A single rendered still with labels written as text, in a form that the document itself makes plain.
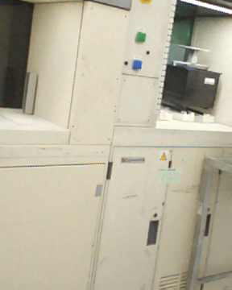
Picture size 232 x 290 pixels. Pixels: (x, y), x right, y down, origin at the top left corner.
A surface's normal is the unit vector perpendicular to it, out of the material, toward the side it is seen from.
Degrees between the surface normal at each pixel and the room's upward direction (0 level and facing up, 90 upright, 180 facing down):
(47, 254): 90
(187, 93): 94
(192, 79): 94
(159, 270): 90
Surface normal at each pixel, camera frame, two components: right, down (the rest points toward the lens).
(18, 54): 0.58, 0.15
